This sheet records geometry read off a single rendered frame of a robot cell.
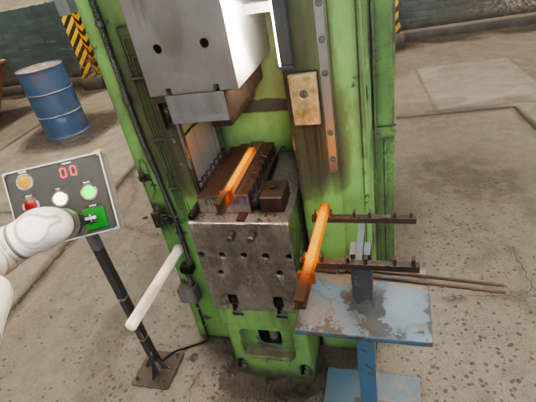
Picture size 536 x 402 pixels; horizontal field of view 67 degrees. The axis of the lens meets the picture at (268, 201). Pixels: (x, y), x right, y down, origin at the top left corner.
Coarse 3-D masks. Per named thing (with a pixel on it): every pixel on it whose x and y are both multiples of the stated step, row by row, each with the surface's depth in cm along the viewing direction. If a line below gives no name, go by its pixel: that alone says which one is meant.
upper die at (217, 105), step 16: (256, 80) 152; (176, 96) 126; (192, 96) 125; (208, 96) 124; (224, 96) 122; (240, 96) 135; (176, 112) 129; (192, 112) 128; (208, 112) 127; (224, 112) 125
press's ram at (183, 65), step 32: (128, 0) 113; (160, 0) 111; (192, 0) 109; (224, 0) 110; (256, 0) 137; (160, 32) 116; (192, 32) 114; (224, 32) 112; (256, 32) 136; (160, 64) 121; (192, 64) 119; (224, 64) 117; (256, 64) 136; (160, 96) 128
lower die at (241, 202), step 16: (240, 144) 179; (272, 144) 173; (224, 160) 170; (240, 160) 163; (256, 160) 162; (224, 176) 156; (256, 176) 151; (208, 192) 150; (240, 192) 143; (208, 208) 149; (240, 208) 145
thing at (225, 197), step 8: (248, 152) 166; (248, 160) 161; (240, 168) 155; (232, 176) 151; (240, 176) 152; (232, 184) 146; (224, 192) 140; (216, 200) 136; (224, 200) 139; (216, 208) 135; (224, 208) 138
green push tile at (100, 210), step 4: (92, 208) 142; (96, 208) 142; (100, 208) 142; (104, 208) 143; (84, 212) 142; (88, 212) 142; (92, 212) 142; (96, 212) 142; (100, 212) 142; (104, 212) 142; (100, 216) 142; (104, 216) 142; (100, 220) 142; (104, 220) 142; (88, 224) 142; (96, 224) 142; (100, 224) 142; (104, 224) 142; (108, 224) 143; (88, 228) 142; (92, 228) 142; (96, 228) 142
